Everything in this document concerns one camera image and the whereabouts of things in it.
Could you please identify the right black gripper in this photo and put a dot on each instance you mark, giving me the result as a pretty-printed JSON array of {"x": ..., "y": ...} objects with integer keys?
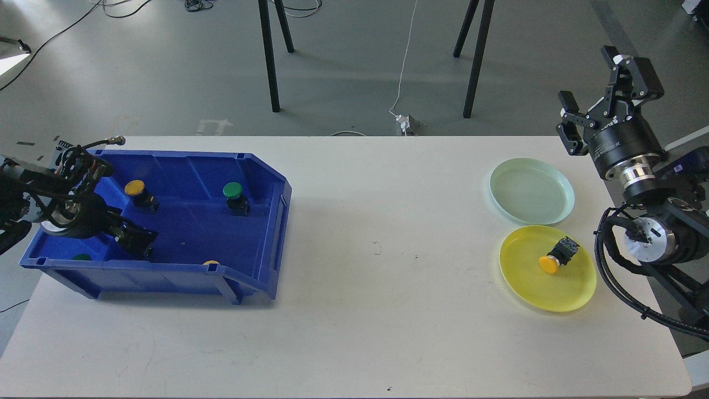
[{"x": 615, "y": 131}]

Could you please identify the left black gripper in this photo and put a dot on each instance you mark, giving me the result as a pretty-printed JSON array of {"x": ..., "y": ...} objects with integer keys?
[{"x": 93, "y": 217}]

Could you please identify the yellow button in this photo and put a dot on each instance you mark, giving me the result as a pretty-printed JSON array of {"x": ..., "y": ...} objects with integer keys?
[
  {"x": 141, "y": 197},
  {"x": 562, "y": 252}
]

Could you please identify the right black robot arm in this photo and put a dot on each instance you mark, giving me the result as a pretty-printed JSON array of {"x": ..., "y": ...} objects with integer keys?
[{"x": 661, "y": 222}]

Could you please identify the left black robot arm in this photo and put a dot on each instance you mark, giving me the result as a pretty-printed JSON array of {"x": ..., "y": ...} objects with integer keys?
[{"x": 63, "y": 200}]

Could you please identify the light green plate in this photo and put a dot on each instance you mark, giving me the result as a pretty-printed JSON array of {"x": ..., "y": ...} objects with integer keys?
[{"x": 531, "y": 192}]

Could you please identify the green button upper right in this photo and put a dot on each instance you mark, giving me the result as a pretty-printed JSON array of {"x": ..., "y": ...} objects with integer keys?
[{"x": 236, "y": 200}]

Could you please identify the yellow plate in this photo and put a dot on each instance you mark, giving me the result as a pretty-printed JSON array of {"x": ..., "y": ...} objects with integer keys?
[{"x": 567, "y": 290}]

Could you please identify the blue plastic storage bin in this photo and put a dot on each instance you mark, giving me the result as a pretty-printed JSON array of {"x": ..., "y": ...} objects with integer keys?
[{"x": 194, "y": 225}]

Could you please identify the black stand leg right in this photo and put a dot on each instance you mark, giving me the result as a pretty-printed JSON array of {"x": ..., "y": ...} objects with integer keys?
[{"x": 480, "y": 47}]

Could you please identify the black stand leg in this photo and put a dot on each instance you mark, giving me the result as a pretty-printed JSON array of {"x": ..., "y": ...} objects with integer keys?
[
  {"x": 480, "y": 47},
  {"x": 267, "y": 33}
]

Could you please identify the white power adapter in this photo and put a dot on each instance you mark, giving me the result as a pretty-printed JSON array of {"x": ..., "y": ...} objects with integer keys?
[{"x": 408, "y": 125}]

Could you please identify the black stand leg left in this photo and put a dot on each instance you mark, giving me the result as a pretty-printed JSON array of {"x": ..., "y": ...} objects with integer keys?
[{"x": 267, "y": 33}]

